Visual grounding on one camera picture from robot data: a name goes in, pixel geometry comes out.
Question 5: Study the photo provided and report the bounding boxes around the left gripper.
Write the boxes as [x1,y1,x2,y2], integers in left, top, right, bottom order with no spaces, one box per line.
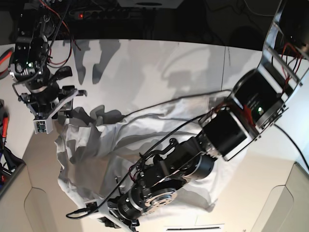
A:
[85,183,179,232]

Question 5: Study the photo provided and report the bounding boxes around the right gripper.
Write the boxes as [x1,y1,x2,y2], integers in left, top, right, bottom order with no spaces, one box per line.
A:
[18,84,87,119]

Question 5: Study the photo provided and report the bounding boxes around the white t-shirt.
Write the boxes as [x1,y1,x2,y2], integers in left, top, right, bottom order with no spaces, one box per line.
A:
[54,93,249,218]

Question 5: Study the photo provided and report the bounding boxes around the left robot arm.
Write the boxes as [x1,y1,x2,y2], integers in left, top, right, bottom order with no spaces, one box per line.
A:
[67,0,309,232]

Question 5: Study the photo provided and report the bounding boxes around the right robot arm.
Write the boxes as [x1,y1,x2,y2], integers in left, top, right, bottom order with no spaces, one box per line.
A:
[8,0,87,120]

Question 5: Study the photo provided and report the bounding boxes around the orange grey pliers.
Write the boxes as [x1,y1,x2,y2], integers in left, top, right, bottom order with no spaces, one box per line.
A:
[0,47,14,80]

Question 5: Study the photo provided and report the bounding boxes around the white vent grille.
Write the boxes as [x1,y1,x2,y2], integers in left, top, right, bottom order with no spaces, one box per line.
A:
[163,224,225,232]

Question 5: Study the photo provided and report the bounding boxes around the power strip with red light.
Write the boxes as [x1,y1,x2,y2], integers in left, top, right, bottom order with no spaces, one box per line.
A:
[69,9,146,21]

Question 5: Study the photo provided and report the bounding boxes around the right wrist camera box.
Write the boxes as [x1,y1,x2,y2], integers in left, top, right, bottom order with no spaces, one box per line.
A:
[33,118,53,134]

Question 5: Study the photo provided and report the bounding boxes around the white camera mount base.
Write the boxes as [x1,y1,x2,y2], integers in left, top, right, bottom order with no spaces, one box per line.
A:
[117,0,183,9]

